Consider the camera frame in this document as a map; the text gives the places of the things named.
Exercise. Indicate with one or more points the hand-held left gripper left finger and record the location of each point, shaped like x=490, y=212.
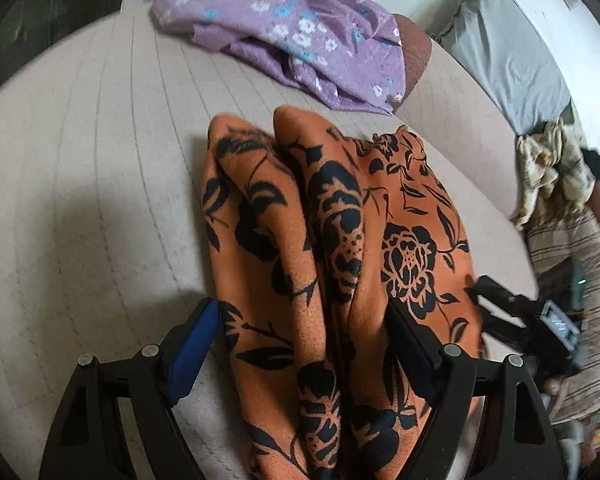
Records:
x=194, y=357

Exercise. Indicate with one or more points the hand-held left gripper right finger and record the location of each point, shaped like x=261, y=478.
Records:
x=411, y=347

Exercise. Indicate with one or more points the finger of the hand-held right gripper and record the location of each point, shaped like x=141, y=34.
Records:
x=495, y=320
x=505, y=292

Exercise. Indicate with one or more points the orange black floral garment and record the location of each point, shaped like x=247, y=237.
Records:
x=290, y=260

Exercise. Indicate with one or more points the striped cushion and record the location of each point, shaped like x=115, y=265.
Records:
x=585, y=360

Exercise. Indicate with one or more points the cream patterned cloth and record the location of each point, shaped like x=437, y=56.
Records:
x=550, y=170

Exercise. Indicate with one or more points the beige pink sofa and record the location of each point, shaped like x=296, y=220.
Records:
x=95, y=160

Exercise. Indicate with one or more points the grey cloth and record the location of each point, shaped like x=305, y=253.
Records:
x=510, y=55

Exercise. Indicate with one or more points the purple floral garment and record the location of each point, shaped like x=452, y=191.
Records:
x=290, y=25

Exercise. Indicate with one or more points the glass coffee table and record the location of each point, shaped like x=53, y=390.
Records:
x=55, y=10

